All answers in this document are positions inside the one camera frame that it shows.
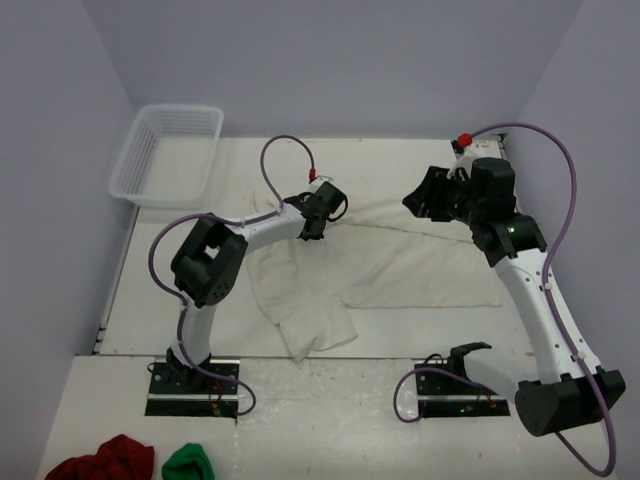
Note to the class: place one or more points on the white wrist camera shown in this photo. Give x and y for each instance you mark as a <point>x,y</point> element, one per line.
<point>318,180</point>
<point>466,153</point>

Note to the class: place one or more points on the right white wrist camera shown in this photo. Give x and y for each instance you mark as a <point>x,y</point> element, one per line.
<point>466,153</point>

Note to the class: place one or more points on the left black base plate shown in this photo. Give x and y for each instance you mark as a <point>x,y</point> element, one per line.
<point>195,396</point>

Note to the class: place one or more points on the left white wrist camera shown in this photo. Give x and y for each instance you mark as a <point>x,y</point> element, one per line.
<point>318,180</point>

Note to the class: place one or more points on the white t shirt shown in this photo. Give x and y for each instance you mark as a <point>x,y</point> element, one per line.
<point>378,256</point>

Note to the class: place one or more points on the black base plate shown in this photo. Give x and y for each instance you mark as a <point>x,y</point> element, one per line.
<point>440,396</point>
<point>195,396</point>

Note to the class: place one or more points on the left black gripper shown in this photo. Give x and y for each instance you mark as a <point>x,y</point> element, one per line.
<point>317,237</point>

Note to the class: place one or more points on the green t shirt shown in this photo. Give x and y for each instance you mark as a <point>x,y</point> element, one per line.
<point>190,462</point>

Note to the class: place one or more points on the red t shirt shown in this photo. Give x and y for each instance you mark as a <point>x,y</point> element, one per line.
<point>118,458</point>

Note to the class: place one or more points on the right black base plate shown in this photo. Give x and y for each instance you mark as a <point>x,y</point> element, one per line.
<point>440,396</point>

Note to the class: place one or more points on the white plastic basket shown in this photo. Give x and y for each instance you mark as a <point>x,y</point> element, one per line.
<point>168,155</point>

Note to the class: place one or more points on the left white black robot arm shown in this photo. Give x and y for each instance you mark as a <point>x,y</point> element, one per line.
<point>209,260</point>

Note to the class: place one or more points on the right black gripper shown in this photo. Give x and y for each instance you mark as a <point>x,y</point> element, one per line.
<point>429,195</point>

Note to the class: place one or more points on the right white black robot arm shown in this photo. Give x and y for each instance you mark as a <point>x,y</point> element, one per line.
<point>569,387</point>

